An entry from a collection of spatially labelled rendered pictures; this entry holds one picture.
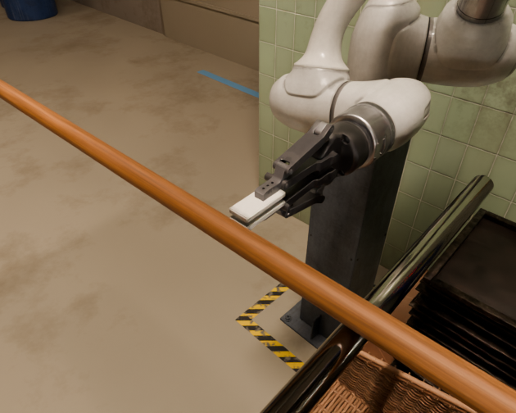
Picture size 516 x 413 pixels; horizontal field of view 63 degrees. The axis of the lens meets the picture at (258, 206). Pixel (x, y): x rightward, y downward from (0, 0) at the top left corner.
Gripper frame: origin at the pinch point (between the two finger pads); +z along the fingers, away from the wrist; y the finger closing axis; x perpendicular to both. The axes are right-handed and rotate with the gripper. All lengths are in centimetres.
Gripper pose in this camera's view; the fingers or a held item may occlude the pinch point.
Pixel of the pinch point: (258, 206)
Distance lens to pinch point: 51.7
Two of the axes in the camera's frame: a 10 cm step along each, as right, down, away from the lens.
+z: -6.7, 4.6, -5.8
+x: -7.4, -4.2, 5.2
